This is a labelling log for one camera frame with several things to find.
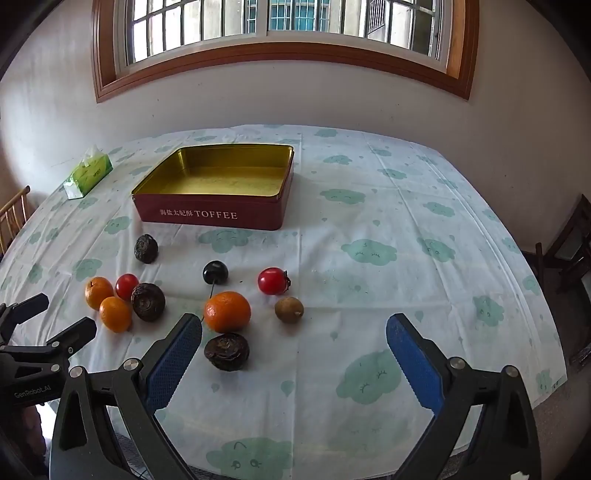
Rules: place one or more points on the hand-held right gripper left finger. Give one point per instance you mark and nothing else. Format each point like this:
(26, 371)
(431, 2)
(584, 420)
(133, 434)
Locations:
(178, 360)

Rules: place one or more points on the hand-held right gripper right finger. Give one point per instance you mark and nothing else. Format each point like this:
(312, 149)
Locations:
(408, 360)

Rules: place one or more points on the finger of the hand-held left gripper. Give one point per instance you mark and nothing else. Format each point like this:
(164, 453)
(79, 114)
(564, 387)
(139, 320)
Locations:
(27, 307)
(76, 334)

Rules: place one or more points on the small mandarin orange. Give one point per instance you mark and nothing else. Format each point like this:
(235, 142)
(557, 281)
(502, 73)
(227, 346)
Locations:
(98, 293)
(115, 314)

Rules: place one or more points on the dark wrinkled passion fruit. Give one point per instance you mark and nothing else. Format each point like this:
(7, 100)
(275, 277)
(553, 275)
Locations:
(226, 350)
(146, 248)
(148, 302)

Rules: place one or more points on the large mandarin orange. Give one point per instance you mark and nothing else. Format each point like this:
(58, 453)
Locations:
(227, 311)

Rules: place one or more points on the plain red tomato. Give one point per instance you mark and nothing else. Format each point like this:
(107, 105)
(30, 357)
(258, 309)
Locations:
(127, 286)

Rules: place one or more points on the dark plum with stem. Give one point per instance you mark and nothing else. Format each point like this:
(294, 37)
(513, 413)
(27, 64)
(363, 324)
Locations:
(215, 272)

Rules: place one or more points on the brown kiwi fruit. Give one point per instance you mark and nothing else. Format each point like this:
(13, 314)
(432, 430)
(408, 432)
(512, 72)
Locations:
(289, 310)

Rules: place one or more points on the red tomato with calyx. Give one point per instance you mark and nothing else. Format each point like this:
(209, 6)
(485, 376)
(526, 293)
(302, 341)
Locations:
(272, 281)

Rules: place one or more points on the red tin box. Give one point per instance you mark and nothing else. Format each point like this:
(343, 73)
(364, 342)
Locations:
(207, 217)

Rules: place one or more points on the cloud print tablecloth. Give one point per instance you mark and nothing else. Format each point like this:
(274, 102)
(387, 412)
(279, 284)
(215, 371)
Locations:
(369, 300)

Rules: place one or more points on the light wooden chair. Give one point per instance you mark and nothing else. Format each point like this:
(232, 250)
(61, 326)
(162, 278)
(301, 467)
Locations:
(14, 207)

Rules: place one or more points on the green tissue pack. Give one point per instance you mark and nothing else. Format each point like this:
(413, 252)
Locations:
(90, 175)

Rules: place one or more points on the dark wooden chair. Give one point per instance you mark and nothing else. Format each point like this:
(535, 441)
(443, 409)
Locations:
(572, 240)

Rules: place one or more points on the wooden framed window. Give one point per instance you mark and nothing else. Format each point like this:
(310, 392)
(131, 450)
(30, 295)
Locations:
(286, 50)

